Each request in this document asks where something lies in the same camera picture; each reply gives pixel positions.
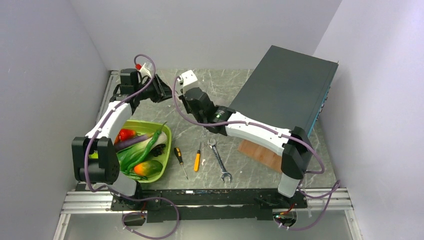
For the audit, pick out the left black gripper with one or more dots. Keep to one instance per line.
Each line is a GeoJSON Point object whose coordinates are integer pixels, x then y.
{"type": "Point", "coordinates": [162, 91]}

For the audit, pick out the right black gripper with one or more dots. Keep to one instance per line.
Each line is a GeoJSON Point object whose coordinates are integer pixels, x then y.
{"type": "Point", "coordinates": [185, 103]}

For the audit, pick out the black grape bunch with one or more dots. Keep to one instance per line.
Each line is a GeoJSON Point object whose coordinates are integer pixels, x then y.
{"type": "Point", "coordinates": [158, 150]}

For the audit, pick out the green orange mango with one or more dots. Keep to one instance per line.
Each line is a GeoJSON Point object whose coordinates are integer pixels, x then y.
{"type": "Point", "coordinates": [148, 168]}

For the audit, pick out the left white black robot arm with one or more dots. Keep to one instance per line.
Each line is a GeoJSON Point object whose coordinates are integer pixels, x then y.
{"type": "Point", "coordinates": [122, 105]}

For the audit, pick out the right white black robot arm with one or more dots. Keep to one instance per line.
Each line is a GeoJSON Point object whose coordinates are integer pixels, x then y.
{"type": "Point", "coordinates": [293, 145]}

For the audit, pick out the silver open-end wrench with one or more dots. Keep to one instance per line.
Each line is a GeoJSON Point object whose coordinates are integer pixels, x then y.
{"type": "Point", "coordinates": [212, 143]}

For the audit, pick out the green plastic tray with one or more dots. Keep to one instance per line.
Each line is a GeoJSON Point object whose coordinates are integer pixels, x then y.
{"type": "Point", "coordinates": [101, 158]}

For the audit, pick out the black yellow screwdriver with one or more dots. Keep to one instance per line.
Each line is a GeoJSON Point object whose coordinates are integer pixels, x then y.
{"type": "Point", "coordinates": [178, 154]}

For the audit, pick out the orange utility knife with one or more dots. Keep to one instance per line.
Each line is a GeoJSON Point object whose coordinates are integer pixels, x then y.
{"type": "Point", "coordinates": [197, 158]}

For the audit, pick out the red bell pepper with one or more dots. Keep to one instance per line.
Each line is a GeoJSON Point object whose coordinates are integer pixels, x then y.
{"type": "Point", "coordinates": [125, 134]}

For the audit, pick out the long green chili pepper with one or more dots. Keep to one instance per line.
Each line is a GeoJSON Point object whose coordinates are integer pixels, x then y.
{"type": "Point", "coordinates": [147, 149]}

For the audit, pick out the purple eggplant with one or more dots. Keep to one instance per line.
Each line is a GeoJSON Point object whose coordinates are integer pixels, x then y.
{"type": "Point", "coordinates": [131, 141]}

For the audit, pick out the large dark grey box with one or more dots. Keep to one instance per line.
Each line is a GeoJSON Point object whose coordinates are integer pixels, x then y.
{"type": "Point", "coordinates": [287, 89]}

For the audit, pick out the brown wooden board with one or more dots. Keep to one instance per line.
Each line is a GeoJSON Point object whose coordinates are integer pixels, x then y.
{"type": "Point", "coordinates": [261, 154]}

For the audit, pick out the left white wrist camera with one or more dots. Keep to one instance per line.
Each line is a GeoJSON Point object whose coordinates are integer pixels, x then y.
{"type": "Point", "coordinates": [145, 69]}

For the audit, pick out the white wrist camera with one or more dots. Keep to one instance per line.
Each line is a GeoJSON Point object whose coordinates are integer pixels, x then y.
{"type": "Point", "coordinates": [145, 69]}
{"type": "Point", "coordinates": [187, 80]}

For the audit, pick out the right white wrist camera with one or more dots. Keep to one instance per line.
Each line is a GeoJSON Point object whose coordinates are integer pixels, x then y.
{"type": "Point", "coordinates": [187, 80]}

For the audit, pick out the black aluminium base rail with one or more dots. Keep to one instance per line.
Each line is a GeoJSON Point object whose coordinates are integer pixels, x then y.
{"type": "Point", "coordinates": [158, 205]}

